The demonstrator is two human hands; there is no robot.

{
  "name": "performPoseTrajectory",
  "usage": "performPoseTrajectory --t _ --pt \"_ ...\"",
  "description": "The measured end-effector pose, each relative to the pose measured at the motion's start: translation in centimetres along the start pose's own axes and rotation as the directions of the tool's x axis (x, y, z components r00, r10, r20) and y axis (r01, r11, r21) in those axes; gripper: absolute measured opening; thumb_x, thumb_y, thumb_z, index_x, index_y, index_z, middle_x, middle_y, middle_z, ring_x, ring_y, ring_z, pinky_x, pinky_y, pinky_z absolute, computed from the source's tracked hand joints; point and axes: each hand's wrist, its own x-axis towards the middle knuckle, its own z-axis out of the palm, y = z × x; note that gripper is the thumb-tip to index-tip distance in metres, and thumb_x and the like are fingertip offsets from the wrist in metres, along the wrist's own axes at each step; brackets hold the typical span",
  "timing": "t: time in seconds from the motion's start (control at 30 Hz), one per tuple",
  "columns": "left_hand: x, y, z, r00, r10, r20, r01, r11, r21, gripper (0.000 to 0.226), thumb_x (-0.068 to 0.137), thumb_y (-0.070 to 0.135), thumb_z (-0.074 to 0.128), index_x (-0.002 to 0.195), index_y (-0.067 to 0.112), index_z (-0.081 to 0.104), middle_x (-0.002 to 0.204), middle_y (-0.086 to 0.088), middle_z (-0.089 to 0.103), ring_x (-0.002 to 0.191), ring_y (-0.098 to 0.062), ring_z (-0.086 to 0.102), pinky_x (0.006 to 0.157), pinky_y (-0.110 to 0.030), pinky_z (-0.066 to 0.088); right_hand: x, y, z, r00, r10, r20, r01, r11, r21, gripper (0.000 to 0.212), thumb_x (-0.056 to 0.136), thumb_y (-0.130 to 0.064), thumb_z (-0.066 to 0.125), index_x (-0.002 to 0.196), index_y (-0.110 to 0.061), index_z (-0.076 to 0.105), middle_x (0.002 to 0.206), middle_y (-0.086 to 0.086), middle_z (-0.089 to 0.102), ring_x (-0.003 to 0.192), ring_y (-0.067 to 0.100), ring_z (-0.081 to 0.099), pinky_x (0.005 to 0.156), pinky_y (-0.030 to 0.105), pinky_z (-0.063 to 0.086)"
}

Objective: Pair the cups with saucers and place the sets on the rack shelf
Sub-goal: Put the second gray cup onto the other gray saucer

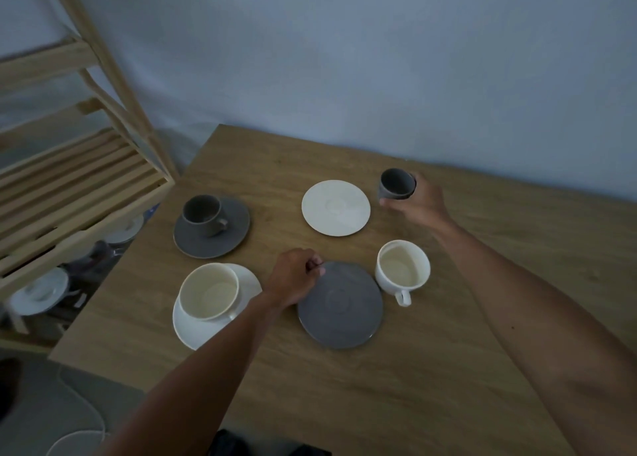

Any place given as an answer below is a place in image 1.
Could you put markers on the person's left hand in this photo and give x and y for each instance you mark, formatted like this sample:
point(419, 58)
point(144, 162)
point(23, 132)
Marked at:
point(291, 279)

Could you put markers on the person's right hand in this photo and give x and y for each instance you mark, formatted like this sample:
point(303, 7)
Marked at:
point(428, 204)

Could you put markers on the person's left fingers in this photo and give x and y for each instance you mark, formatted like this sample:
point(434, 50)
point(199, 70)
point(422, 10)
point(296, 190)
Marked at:
point(314, 262)

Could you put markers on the person's right thumb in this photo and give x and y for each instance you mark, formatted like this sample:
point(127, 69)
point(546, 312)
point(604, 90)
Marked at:
point(394, 203)

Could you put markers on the grey ceramic cup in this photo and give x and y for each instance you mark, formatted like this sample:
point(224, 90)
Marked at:
point(203, 215)
point(394, 184)

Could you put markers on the grey ceramic saucer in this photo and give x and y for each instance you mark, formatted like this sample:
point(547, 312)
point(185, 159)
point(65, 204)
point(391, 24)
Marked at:
point(343, 309)
point(234, 231)

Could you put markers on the person's right forearm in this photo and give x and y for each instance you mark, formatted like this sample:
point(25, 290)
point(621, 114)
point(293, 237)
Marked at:
point(537, 341)

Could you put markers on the person's left forearm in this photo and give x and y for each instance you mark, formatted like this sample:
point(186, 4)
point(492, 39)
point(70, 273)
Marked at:
point(199, 381)

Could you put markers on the white ceramic saucer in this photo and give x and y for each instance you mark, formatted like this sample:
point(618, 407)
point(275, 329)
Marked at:
point(196, 331)
point(336, 207)

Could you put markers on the white ceramic cup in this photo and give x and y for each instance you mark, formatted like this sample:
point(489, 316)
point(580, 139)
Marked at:
point(209, 291)
point(402, 269)

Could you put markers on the white plate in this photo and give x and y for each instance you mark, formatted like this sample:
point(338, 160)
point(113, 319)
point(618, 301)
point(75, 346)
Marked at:
point(127, 230)
point(42, 291)

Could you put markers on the wooden slatted shelf rack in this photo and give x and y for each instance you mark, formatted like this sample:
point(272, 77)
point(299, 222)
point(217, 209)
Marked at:
point(74, 177)

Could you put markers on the white round floor object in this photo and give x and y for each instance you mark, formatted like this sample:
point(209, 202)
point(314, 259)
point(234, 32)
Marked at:
point(77, 445)

